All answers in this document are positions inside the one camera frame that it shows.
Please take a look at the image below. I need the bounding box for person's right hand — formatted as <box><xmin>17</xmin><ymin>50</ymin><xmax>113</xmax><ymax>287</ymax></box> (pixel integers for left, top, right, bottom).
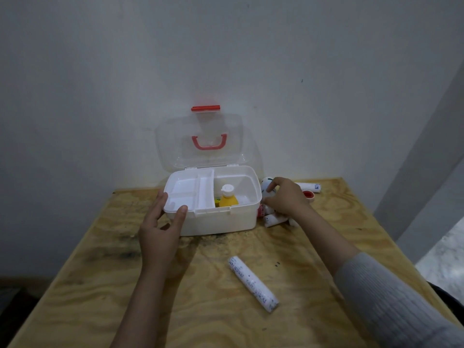
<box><xmin>261</xmin><ymin>176</ymin><xmax>314</xmax><ymax>220</ymax></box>

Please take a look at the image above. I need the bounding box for person's left hand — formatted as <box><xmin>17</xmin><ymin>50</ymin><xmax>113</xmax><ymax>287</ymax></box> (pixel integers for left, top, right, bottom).
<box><xmin>137</xmin><ymin>188</ymin><xmax>189</xmax><ymax>272</ymax></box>

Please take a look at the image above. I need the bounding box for short white gauze roll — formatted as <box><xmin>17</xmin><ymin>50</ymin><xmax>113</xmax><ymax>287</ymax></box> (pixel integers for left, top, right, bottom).
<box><xmin>263</xmin><ymin>213</ymin><xmax>290</xmax><ymax>229</ymax></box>

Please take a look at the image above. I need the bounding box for white bottle green label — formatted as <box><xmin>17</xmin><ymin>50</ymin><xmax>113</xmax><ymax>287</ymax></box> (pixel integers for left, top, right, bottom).
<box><xmin>260</xmin><ymin>176</ymin><xmax>278</xmax><ymax>200</ymax></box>

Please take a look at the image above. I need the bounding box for yellow bottle white cap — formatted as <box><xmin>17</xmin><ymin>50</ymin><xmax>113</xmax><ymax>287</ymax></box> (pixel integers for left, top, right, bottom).
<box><xmin>218</xmin><ymin>184</ymin><xmax>240</xmax><ymax>208</ymax></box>

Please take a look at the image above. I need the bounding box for white first aid box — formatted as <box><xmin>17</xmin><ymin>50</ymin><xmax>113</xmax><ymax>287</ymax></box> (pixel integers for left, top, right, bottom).
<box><xmin>155</xmin><ymin>104</ymin><xmax>263</xmax><ymax>237</ymax></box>

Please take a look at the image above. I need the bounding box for long printed white gauze roll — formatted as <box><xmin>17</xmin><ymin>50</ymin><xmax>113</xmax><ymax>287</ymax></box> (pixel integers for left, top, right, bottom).
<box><xmin>227</xmin><ymin>255</ymin><xmax>280</xmax><ymax>314</ymax></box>

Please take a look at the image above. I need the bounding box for person's left forearm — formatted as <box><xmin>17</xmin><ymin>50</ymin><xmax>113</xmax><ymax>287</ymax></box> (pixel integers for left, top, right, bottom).
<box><xmin>110</xmin><ymin>261</ymin><xmax>182</xmax><ymax>348</ymax></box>

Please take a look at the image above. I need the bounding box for person's right forearm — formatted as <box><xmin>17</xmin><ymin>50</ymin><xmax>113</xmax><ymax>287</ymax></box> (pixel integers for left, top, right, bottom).
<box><xmin>297</xmin><ymin>206</ymin><xmax>464</xmax><ymax>348</ymax></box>

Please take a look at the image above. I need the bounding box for wooden table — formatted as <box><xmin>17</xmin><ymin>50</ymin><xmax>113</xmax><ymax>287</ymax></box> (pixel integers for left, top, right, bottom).
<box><xmin>7</xmin><ymin>177</ymin><xmax>464</xmax><ymax>348</ymax></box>

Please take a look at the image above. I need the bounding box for grey knit sweater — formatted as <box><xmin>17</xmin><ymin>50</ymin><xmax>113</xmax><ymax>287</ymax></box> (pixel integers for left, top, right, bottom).
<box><xmin>333</xmin><ymin>252</ymin><xmax>464</xmax><ymax>348</ymax></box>

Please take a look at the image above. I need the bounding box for black mesh wastebasket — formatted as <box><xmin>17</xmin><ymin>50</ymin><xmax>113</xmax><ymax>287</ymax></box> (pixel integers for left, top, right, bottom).
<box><xmin>427</xmin><ymin>281</ymin><xmax>464</xmax><ymax>329</ymax></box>

